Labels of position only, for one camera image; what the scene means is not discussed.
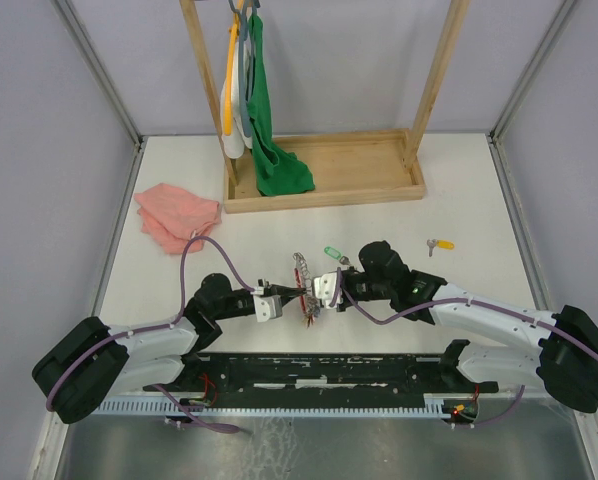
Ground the grey clothes hanger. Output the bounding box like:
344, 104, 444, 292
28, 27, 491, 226
229, 1, 260, 139

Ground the green tag key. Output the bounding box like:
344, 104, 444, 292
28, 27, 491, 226
324, 246, 352, 267

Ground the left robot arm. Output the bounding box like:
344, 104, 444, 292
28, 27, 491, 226
32, 273, 312, 424

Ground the grey cable duct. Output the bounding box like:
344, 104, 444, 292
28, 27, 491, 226
98, 392, 465, 416

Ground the pink folded cloth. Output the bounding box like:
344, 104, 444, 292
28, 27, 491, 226
134, 183, 221, 255

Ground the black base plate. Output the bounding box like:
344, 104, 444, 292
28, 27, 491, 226
164, 352, 499, 410

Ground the white hanging garment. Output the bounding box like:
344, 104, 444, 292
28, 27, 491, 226
220, 46, 253, 159

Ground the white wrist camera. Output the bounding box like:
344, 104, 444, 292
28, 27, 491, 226
253, 295, 283, 323
313, 269, 338, 309

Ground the yellow tag key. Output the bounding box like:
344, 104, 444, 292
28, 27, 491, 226
426, 239, 455, 258

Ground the green hanging garment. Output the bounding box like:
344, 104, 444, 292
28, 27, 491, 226
247, 13, 315, 197

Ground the wooden clothes rack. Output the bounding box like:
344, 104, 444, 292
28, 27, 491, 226
178, 0, 473, 215

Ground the grey key holder with rings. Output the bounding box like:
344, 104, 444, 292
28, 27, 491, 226
293, 252, 321, 328

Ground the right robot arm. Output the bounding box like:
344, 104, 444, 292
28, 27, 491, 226
306, 241, 598, 413

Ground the yellow clothes hanger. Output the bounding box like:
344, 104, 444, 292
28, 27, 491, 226
222, 13, 240, 136

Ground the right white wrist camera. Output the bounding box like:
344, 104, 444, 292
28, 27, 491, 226
313, 269, 338, 309

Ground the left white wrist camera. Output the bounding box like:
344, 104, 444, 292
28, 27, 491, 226
253, 295, 283, 323

